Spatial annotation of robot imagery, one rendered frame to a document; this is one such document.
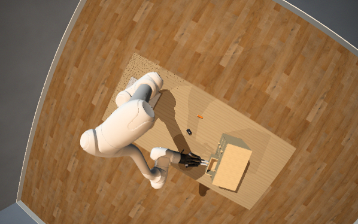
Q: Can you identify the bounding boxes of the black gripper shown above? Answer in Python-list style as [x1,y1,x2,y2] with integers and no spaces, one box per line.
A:
[179,152,208,168]

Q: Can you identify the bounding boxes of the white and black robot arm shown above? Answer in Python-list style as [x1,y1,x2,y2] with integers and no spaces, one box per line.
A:
[80,72,181,189]

